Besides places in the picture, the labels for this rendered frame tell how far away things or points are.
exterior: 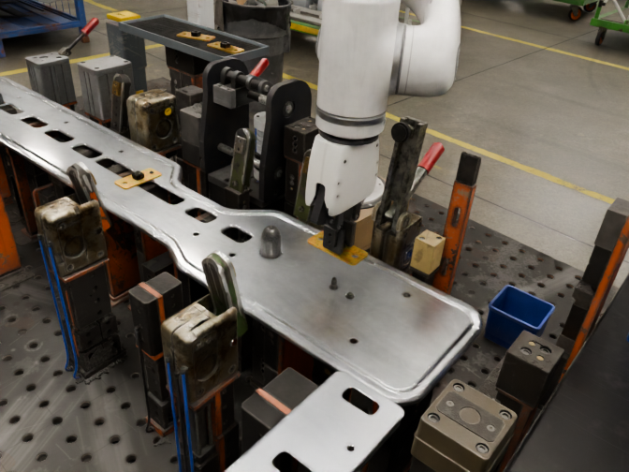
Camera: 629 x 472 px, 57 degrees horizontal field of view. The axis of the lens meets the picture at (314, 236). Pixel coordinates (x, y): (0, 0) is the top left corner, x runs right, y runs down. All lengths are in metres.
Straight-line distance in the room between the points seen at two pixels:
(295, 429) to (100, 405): 0.53
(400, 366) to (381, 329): 0.07
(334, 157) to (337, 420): 0.30
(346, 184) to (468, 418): 0.30
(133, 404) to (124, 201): 0.36
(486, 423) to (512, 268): 0.92
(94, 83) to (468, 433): 1.09
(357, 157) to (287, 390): 0.30
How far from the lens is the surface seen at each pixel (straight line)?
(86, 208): 0.99
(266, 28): 3.92
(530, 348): 0.71
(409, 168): 0.87
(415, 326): 0.81
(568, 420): 0.72
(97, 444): 1.07
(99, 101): 1.41
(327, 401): 0.70
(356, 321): 0.80
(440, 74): 0.66
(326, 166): 0.70
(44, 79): 1.64
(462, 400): 0.65
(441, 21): 0.68
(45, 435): 1.11
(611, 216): 0.77
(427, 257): 0.87
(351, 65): 0.66
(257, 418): 0.71
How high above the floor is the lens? 1.53
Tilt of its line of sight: 33 degrees down
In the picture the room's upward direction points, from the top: 4 degrees clockwise
